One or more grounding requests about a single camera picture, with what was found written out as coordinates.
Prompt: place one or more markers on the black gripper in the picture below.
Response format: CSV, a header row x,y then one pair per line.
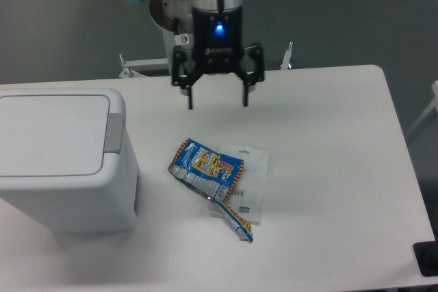
x,y
217,49

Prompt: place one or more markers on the grey trash can push button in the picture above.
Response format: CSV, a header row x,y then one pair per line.
x,y
114,133

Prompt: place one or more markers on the white plastic trash can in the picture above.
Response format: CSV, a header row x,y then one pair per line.
x,y
100,202

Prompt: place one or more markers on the blue snack wrapper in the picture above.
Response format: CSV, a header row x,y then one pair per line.
x,y
213,176

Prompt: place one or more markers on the white plastic package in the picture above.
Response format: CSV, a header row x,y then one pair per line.
x,y
248,195

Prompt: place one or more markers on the black object at table edge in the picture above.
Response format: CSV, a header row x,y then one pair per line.
x,y
426,256

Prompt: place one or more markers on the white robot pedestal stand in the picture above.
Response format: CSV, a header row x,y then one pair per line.
x,y
162,66

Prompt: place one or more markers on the white furniture frame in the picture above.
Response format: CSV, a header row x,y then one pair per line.
x,y
426,117

